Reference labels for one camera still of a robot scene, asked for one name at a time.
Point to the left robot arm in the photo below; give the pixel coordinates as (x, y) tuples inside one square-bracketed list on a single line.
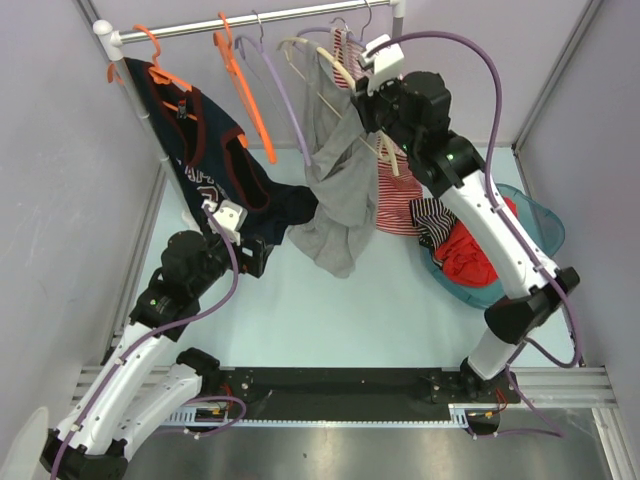
[(99, 437)]

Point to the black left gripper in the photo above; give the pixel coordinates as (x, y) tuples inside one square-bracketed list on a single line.
[(253, 263)]

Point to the cream plastic hanger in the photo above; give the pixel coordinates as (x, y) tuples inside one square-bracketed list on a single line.
[(330, 60)]

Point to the navy blue tank top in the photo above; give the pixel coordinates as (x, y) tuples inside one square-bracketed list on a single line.
[(210, 162)]

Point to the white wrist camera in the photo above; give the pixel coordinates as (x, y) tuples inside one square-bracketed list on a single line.
[(384, 65), (226, 216)]

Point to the black white striped garment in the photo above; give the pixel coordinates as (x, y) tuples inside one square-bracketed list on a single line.
[(432, 220)]

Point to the red white striped tank top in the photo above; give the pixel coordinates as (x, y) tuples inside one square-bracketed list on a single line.
[(396, 186)]

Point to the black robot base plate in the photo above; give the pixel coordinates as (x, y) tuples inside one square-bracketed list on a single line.
[(346, 395)]

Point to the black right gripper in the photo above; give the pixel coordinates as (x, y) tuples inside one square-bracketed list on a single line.
[(364, 102)]

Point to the metal clothes rail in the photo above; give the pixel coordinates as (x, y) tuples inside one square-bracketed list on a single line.
[(112, 40)]

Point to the teal translucent plastic basket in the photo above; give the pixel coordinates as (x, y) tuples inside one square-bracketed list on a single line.
[(541, 224)]

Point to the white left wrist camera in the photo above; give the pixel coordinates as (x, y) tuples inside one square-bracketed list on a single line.
[(226, 216)]

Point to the empty lilac plastic hanger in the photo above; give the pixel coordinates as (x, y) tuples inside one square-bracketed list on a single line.
[(258, 45)]

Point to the empty orange plastic hanger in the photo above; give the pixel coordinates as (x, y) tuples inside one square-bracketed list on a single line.
[(223, 40)]

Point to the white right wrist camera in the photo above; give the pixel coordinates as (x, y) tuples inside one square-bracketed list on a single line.
[(384, 65)]

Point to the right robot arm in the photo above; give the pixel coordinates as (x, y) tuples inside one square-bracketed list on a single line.
[(414, 113)]

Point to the red garment in basket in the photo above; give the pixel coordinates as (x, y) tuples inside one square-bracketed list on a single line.
[(463, 261)]

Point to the grey tank top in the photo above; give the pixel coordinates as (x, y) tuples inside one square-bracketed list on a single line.
[(342, 173)]

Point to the orange hanger with navy top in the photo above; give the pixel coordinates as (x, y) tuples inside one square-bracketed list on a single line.
[(159, 76)]

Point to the lilac hanger with striped top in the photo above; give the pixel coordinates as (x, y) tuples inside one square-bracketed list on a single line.
[(310, 31)]

